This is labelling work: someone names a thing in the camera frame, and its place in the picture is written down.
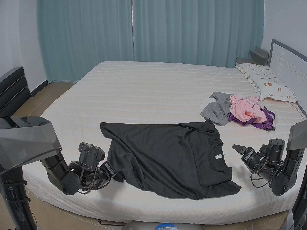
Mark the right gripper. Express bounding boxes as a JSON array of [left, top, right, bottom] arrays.
[[232, 144, 267, 174]]

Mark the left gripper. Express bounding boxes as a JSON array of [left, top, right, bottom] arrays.
[[92, 161, 118, 189]]

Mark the black T-shirt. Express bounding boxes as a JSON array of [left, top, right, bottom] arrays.
[[100, 119, 242, 200]]

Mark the bed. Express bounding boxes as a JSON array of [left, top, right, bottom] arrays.
[[22, 38, 307, 225]]

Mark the purple garment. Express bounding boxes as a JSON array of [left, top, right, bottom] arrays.
[[228, 106, 276, 131]]

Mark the pink garment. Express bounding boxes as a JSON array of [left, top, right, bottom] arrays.
[[230, 93, 267, 124]]

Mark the grey garment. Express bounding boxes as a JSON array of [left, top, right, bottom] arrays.
[[200, 91, 236, 126]]

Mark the white garment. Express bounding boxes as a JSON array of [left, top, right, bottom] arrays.
[[200, 98, 217, 111]]

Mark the white printed pillow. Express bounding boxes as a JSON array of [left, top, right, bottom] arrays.
[[235, 63, 298, 103]]

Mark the grey bedside table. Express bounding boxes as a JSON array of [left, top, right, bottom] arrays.
[[236, 46, 269, 68]]

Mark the black chest of drawers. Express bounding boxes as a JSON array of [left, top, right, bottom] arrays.
[[0, 67, 31, 117]]

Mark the blue-green curtain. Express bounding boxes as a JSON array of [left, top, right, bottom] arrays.
[[37, 0, 134, 83], [131, 0, 264, 68]]

